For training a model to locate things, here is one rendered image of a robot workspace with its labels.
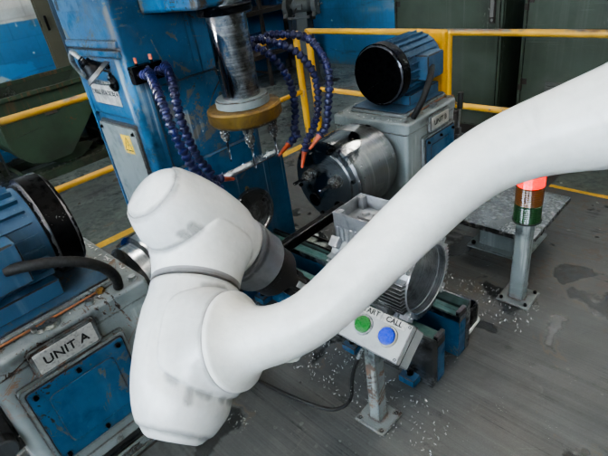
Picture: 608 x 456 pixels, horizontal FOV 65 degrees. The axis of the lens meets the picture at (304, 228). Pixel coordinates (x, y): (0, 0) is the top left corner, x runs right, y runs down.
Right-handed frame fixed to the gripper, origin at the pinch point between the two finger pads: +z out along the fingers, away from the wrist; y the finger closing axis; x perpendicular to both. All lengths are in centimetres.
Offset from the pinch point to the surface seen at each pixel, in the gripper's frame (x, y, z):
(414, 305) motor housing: -9.8, -1.5, 27.2
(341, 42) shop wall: -384, 452, 382
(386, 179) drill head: -43, 30, 41
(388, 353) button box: 2.4, -11.4, 4.7
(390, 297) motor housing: -7.9, -1.0, 16.6
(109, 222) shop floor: 9, 305, 130
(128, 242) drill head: 7.4, 45.0, -11.5
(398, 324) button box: -2.6, -10.8, 4.6
